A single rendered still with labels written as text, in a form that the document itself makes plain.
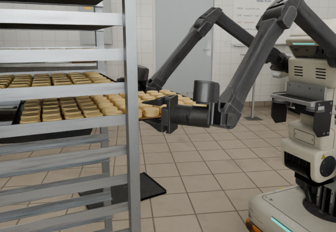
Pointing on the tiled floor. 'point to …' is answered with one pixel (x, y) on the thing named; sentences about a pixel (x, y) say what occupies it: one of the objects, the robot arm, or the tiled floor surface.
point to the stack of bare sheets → (146, 182)
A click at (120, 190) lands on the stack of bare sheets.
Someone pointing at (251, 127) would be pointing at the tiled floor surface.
